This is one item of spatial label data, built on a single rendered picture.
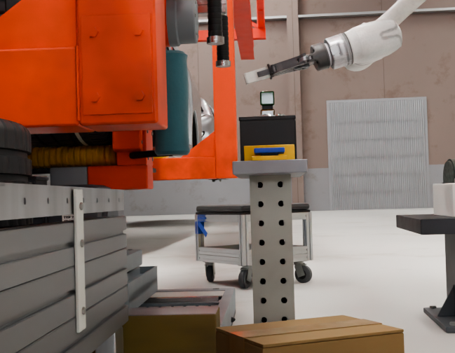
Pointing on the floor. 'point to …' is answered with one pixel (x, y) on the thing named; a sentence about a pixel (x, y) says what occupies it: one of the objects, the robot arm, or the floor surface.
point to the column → (272, 248)
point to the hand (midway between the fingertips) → (256, 75)
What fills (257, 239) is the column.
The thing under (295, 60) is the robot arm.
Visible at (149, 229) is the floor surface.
